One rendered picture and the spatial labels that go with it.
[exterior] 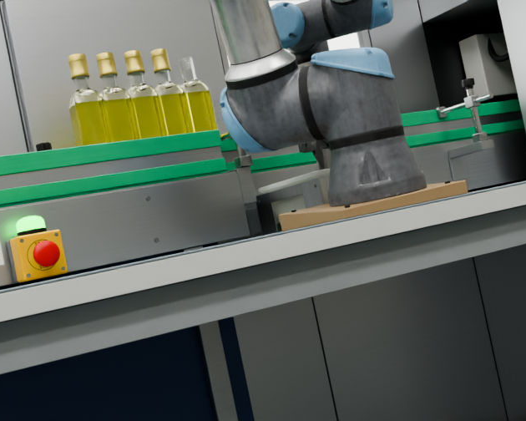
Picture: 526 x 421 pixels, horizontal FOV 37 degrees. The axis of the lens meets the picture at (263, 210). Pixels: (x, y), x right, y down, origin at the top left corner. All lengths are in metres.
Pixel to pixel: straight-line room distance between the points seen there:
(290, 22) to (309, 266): 0.47
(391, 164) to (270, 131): 0.19
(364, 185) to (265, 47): 0.26
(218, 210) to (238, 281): 0.42
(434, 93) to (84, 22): 1.01
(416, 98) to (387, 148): 1.05
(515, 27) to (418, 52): 0.31
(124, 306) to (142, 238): 0.39
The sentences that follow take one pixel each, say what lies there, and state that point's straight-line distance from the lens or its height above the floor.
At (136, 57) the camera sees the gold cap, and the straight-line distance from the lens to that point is 1.62.
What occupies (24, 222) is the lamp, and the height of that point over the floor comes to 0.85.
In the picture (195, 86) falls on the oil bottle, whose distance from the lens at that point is 1.64.
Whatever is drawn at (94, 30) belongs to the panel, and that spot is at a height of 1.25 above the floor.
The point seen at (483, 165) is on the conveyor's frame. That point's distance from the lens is 2.04.
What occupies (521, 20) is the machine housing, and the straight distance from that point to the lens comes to 2.09.
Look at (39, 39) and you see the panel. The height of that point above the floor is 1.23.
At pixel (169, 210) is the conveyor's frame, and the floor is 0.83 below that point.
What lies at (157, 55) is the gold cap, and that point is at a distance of 1.64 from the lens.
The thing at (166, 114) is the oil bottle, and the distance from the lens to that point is 1.60.
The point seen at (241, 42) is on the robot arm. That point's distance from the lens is 1.21.
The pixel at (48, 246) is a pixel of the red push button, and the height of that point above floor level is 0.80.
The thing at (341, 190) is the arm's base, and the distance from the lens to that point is 1.18.
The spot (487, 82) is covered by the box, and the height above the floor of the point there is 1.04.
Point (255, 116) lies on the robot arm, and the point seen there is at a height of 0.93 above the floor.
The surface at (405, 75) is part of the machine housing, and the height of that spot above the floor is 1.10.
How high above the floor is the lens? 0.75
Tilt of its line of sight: 2 degrees up
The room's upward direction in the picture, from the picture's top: 12 degrees counter-clockwise
